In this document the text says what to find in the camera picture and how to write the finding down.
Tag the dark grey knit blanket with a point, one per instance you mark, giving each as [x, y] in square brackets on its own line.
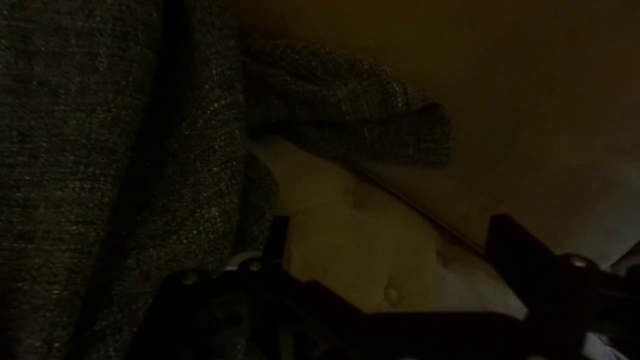
[101, 167]

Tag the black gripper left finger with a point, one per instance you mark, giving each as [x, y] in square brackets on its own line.
[266, 313]

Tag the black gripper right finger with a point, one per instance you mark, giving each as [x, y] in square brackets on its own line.
[573, 307]

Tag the grey tufted fabric sofa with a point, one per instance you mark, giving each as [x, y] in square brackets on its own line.
[347, 233]

